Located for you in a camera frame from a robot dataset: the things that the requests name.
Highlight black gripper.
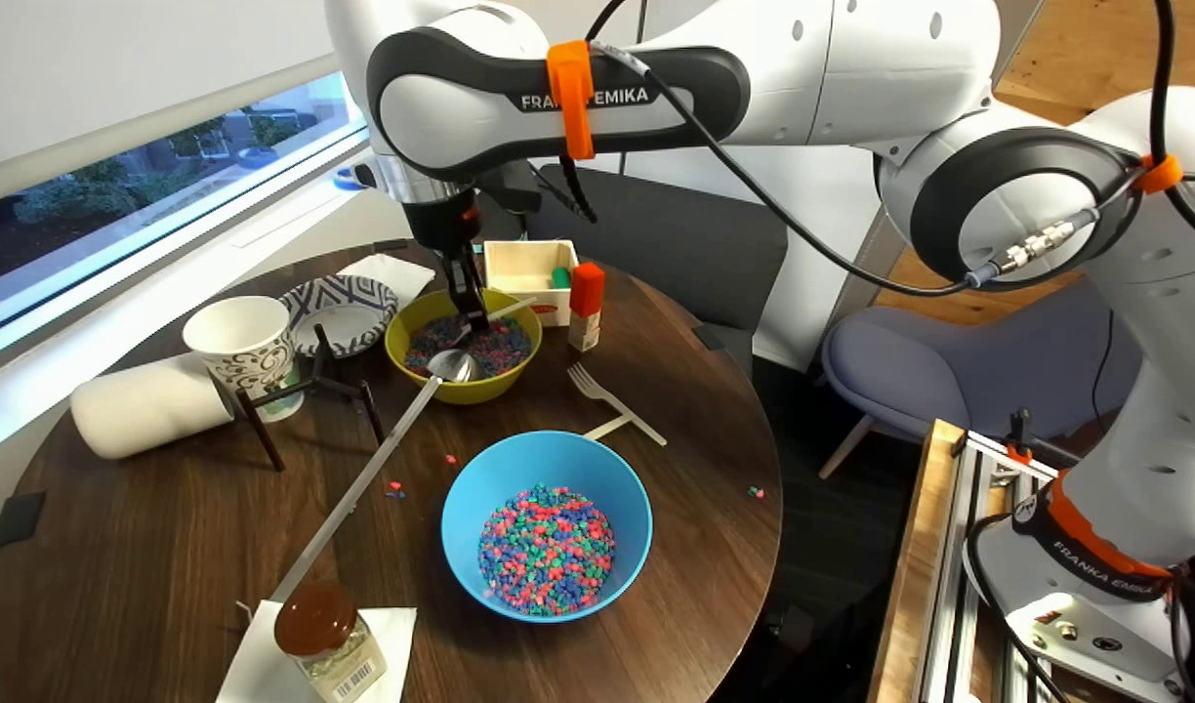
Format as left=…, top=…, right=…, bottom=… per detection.
left=402, top=179, right=490, bottom=325

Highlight cream plastic spoon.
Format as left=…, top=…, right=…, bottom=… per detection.
left=424, top=293, right=541, bottom=344

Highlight colourful beads in yellow bowl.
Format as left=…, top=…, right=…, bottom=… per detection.
left=406, top=313, right=536, bottom=384

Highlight yellow bowl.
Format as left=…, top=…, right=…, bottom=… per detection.
left=384, top=287, right=546, bottom=412

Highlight black white striped bowl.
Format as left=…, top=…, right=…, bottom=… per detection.
left=278, top=270, right=402, bottom=365

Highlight blue bowl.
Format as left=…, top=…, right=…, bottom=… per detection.
left=436, top=425, right=656, bottom=629

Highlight colourful beads in blue bowl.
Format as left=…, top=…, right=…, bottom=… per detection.
left=475, top=479, right=619, bottom=616

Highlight cream wooden box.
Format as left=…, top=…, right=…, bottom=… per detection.
left=480, top=236, right=587, bottom=331

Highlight white paper napkin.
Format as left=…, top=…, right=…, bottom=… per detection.
left=311, top=249, right=440, bottom=315

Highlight orange-capped wooden bottle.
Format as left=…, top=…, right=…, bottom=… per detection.
left=567, top=258, right=611, bottom=357

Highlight small black tripod stand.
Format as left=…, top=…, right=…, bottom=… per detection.
left=201, top=322, right=389, bottom=476

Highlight short cream plastic utensil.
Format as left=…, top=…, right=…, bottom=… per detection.
left=583, top=412, right=636, bottom=444

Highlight cream plastic fork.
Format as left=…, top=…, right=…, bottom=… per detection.
left=567, top=361, right=670, bottom=452

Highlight dark grey armchair couch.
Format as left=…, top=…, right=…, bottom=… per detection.
left=472, top=162, right=792, bottom=384

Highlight patterned paper cup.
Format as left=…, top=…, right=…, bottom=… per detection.
left=178, top=293, right=303, bottom=425

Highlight white paper towel roll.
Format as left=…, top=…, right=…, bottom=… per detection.
left=66, top=357, right=236, bottom=466

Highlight white paper sheet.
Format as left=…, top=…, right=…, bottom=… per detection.
left=216, top=602, right=423, bottom=703

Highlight jar with brown lid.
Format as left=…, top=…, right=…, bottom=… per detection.
left=269, top=578, right=389, bottom=703

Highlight blue-grey upholstered chair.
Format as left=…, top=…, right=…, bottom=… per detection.
left=811, top=278, right=1148, bottom=485

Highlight small black square pad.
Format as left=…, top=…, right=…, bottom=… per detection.
left=0, top=490, right=52, bottom=555

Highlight wooden bench top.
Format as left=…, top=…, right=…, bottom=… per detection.
left=866, top=414, right=972, bottom=703

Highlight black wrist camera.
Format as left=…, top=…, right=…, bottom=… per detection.
left=475, top=153, right=555, bottom=218

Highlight long-handled grey metal spoon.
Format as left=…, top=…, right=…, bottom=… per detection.
left=264, top=347, right=480, bottom=616

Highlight window with white frame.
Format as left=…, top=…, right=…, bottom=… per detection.
left=0, top=69, right=406, bottom=466

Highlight aluminium extrusion frame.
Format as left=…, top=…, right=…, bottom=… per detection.
left=912, top=421, right=1195, bottom=703

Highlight thin black camera cable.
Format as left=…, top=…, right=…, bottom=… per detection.
left=1094, top=304, right=1123, bottom=421

